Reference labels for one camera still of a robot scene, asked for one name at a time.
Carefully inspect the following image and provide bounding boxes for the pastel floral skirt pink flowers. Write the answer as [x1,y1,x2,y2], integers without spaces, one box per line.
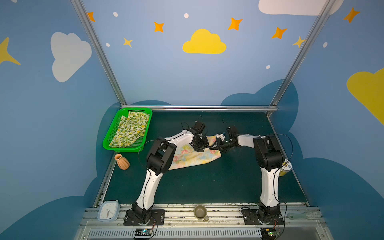
[166,133,221,170]

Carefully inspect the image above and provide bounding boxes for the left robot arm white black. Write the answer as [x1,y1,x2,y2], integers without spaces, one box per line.
[132,130,209,222]

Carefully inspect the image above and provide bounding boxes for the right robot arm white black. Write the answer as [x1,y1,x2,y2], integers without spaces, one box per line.
[212,135,286,217]

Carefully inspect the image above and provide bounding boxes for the tape roll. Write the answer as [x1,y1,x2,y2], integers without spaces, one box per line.
[279,159,293,177]

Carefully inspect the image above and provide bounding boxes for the olive ceramic mug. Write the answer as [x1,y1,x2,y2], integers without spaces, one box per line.
[194,205,209,222]

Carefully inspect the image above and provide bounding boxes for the lemon print skirt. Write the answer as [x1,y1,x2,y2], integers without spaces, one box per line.
[109,110,151,148]

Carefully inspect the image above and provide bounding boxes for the green plastic basket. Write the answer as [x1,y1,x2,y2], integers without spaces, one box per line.
[102,107,154,153]

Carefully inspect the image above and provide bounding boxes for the terracotta ribbed vase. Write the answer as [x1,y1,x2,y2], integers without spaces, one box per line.
[114,154,130,170]

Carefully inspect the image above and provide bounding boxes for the right green circuit board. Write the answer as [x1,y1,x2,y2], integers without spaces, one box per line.
[261,228,280,240]

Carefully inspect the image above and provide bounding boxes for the green circuit board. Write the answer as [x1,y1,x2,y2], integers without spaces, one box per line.
[261,228,280,240]
[134,228,154,240]

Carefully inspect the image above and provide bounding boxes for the left green circuit board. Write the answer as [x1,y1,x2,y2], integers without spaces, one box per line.
[134,228,154,240]

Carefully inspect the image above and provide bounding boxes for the white square clock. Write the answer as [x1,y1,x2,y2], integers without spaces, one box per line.
[98,201,121,222]

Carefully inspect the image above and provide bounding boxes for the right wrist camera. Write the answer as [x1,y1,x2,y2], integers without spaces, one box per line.
[216,126,240,141]

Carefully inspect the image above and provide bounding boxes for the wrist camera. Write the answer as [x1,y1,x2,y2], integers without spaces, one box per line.
[192,121,206,135]
[216,126,240,141]

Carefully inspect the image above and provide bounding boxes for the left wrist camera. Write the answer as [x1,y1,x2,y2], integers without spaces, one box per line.
[192,121,206,135]

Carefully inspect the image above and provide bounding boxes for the aluminium frame back rail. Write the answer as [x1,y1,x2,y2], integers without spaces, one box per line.
[121,105,278,112]

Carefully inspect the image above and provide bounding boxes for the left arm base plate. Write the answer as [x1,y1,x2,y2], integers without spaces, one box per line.
[123,210,165,226]

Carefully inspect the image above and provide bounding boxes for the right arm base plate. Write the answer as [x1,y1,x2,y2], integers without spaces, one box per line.
[240,208,285,225]

